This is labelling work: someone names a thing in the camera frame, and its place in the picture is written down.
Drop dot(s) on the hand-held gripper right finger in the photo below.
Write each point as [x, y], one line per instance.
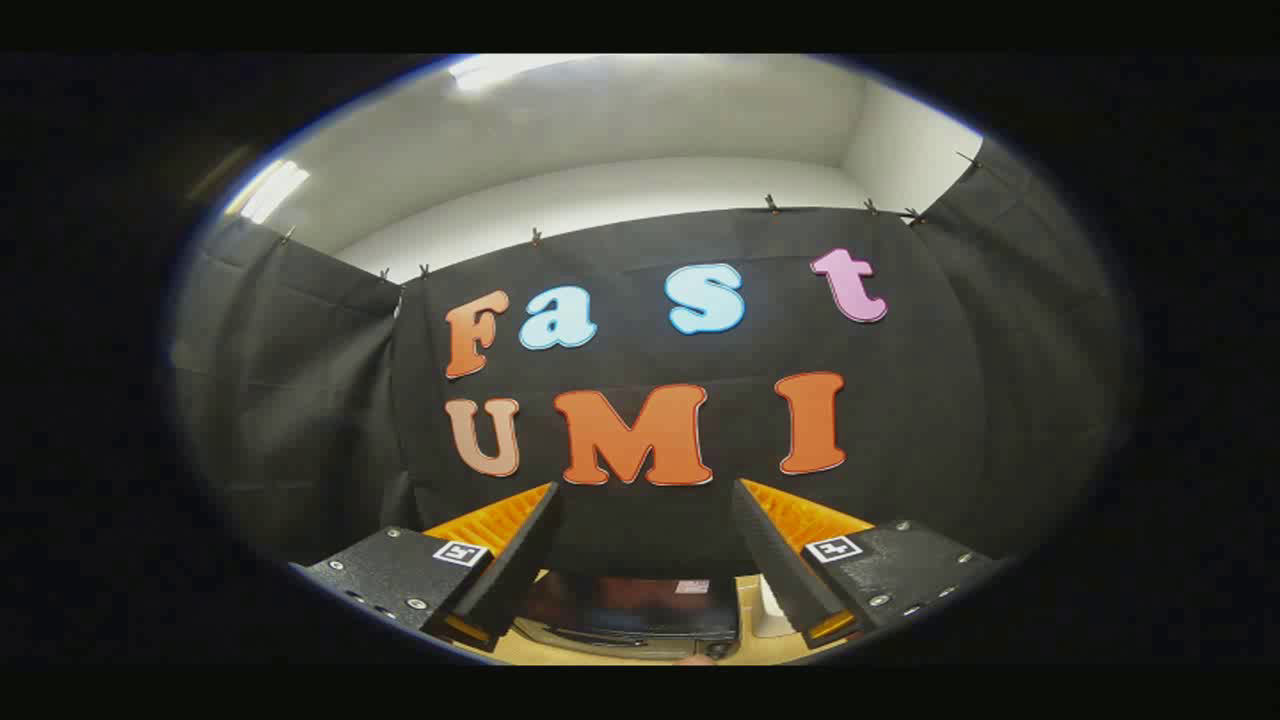
[775, 560]

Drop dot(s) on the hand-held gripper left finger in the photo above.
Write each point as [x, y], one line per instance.
[520, 570]

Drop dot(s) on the black toaster oven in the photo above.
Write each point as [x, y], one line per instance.
[620, 600]

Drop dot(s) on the white pop-up toaster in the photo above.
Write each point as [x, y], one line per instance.
[772, 610]

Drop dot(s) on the black backdrop cloth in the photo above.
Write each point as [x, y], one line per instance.
[640, 350]

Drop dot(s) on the ceiling light panel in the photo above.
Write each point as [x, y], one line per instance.
[270, 190]

